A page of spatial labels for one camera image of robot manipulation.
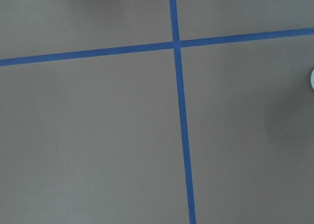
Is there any light blue plastic cup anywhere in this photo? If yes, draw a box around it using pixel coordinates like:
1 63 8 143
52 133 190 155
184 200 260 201
310 69 314 90

